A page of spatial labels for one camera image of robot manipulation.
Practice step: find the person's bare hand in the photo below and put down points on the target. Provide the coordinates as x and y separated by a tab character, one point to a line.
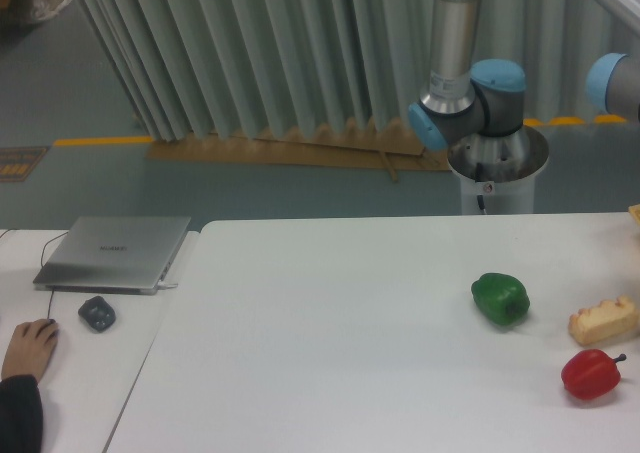
27	353

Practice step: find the red bell pepper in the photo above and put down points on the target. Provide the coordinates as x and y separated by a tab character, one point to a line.
591	374

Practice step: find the brown cardboard sheet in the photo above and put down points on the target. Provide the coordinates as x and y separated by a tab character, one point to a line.
392	149

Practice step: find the small black controller device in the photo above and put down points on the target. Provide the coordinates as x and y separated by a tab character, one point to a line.
98	314

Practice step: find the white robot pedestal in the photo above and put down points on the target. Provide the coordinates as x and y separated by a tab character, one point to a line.
494	198

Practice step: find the black computer mouse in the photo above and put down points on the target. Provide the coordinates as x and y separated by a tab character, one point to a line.
50	330

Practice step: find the beige cake slice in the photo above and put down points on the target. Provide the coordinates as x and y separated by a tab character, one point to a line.
608	319

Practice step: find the pale green curtain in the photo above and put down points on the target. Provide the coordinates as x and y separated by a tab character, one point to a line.
230	66

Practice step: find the green bell pepper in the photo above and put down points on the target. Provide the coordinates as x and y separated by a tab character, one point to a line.
501	298

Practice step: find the silver closed laptop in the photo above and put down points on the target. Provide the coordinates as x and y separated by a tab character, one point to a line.
114	254

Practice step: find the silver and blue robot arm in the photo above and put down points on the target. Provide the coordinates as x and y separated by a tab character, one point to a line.
493	62

